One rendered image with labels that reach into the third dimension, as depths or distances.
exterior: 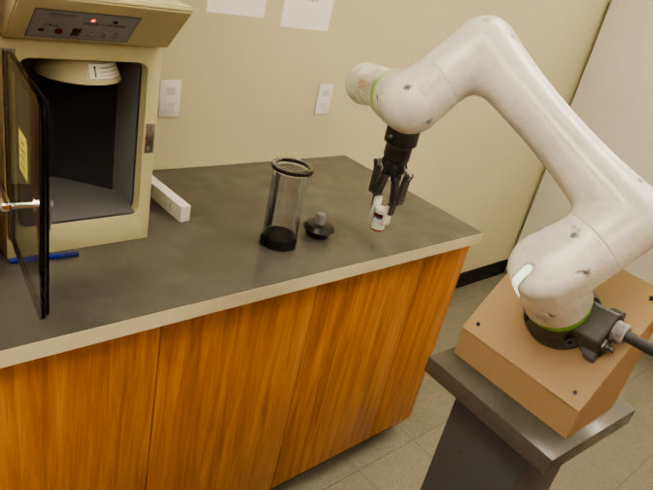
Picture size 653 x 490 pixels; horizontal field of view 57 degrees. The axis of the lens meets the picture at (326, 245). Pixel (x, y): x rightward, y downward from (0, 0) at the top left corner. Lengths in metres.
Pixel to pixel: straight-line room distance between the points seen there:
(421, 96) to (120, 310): 0.72
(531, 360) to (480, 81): 0.55
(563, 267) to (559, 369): 0.27
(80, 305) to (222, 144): 0.97
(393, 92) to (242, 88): 1.00
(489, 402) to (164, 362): 0.71
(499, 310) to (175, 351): 0.72
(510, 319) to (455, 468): 0.38
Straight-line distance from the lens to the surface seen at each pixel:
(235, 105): 2.08
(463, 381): 1.30
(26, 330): 1.24
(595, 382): 1.25
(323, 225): 1.69
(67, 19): 1.24
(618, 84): 3.73
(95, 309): 1.29
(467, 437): 1.42
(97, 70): 1.39
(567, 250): 1.08
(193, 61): 1.96
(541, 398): 1.28
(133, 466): 1.62
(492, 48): 1.17
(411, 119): 1.15
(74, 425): 1.43
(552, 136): 1.14
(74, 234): 1.48
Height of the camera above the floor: 1.67
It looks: 26 degrees down
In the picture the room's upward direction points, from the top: 13 degrees clockwise
